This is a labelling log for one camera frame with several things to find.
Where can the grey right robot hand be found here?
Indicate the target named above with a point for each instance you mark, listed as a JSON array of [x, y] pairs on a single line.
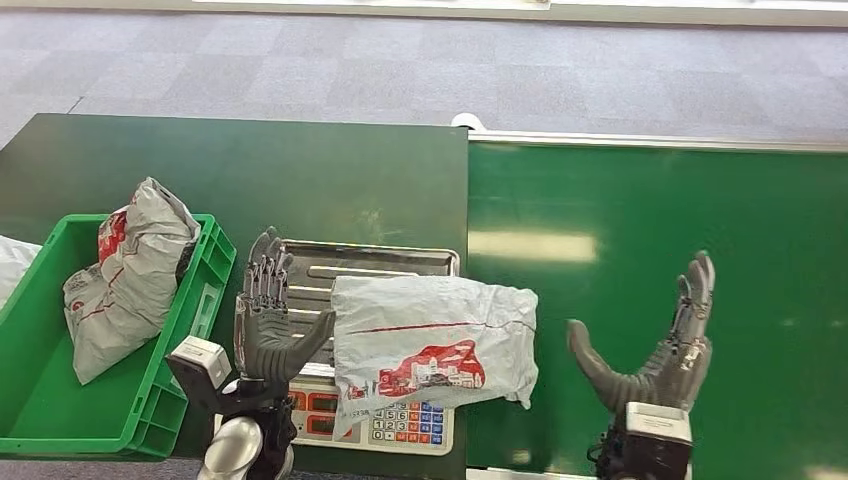
[[676, 371]]

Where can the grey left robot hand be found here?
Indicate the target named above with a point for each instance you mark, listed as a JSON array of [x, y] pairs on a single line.
[[265, 344]]

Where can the grey mailer package red print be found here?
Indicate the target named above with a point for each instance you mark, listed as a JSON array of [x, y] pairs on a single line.
[[430, 318]]

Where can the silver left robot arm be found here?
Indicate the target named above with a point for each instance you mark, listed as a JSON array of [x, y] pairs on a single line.
[[232, 447]]

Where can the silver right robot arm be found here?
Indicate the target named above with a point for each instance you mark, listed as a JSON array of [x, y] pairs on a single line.
[[646, 460]]

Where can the crumpled grey mailer package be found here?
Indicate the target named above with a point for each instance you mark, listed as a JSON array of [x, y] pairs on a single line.
[[132, 278]]

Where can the green conveyor belt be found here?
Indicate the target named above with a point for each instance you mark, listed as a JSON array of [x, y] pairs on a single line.
[[762, 218]]

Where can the white conveyor roller cap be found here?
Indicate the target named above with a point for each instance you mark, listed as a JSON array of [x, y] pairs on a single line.
[[468, 120]]

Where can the steel ribbed weighing tray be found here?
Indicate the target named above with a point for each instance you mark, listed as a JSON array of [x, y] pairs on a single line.
[[397, 258]]

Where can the white electronic scale body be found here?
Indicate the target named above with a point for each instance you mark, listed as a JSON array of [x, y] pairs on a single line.
[[411, 427]]

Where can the green plastic crate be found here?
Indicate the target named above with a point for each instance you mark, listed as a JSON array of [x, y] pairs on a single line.
[[40, 404]]

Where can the white plastic bag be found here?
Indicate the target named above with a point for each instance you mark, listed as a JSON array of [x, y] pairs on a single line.
[[12, 262]]

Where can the white window sill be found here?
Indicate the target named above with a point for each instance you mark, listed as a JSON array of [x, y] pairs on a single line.
[[397, 8]]

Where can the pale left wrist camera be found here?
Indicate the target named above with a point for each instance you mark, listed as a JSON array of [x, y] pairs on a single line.
[[202, 358]]

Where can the silver conveyor side rail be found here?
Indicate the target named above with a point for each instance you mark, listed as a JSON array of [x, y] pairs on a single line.
[[662, 140]]

